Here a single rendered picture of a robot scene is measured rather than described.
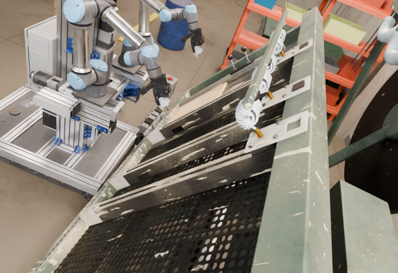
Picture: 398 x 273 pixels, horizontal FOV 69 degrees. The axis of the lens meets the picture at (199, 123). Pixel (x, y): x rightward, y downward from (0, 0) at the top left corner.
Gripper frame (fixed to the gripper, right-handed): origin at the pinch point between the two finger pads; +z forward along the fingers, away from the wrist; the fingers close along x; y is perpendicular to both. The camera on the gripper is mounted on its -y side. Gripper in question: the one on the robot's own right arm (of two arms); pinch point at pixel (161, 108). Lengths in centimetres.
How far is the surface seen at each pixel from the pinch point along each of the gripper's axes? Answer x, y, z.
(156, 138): 15.1, -16.1, 30.8
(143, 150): 6.3, -23.6, 33.4
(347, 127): 262, 186, 209
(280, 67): 0, 66, -16
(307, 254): -108, 59, -30
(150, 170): -33.1, -2.1, 16.8
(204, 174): -65, 34, -8
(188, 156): -37.4, 20.4, 5.7
